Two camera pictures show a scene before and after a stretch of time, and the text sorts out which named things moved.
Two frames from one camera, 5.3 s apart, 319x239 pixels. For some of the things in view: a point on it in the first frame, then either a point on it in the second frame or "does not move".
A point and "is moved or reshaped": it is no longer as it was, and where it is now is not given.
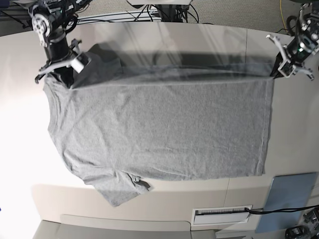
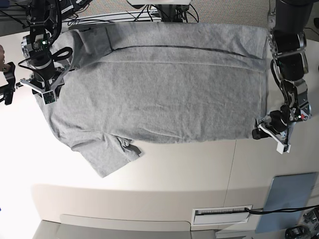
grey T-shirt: (119, 125) is moved or reshaped
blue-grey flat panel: (287, 191) does not move
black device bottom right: (300, 232) does not move
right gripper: (295, 53) to (279, 121)
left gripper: (57, 50) to (48, 73)
